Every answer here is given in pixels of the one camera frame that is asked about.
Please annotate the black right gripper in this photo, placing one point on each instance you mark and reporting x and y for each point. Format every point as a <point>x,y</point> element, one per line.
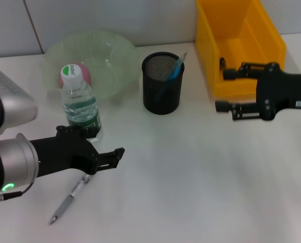
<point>284,91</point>

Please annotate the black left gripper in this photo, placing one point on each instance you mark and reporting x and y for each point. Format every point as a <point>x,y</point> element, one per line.
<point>64,152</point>

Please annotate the green plastic wrapper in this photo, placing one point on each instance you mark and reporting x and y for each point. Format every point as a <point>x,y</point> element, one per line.
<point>223,62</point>

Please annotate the clear plastic water bottle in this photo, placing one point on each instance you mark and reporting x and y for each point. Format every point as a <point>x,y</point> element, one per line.
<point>80,101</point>

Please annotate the clear plastic ruler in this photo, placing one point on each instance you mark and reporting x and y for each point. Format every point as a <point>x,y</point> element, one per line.
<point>183,57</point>

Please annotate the blue scissors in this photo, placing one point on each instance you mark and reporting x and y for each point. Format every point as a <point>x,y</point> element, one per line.
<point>174,73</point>

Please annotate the pink peach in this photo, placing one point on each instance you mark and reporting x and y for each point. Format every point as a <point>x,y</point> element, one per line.
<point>85,73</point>

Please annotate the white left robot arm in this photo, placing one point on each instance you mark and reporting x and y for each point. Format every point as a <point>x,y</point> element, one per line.
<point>13,162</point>

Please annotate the grey mechanical pen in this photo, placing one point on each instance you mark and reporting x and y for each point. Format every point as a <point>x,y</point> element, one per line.
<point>64,205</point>

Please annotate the black mesh pen holder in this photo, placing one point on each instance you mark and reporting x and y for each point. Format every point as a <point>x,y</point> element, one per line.
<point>163,101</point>

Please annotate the green glass fruit plate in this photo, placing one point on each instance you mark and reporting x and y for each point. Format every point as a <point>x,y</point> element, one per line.
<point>109,55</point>

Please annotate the yellow plastic bin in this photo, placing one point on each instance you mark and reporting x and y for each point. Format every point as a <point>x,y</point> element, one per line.
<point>211,50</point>

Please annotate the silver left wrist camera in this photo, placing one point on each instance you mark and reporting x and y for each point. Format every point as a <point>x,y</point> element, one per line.
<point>13,101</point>

